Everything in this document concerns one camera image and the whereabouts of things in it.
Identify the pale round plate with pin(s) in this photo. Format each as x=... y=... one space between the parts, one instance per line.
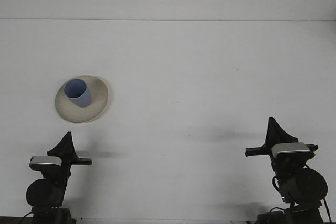
x=97 y=108

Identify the pale blue cup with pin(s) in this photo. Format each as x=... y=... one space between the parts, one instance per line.
x=80 y=95

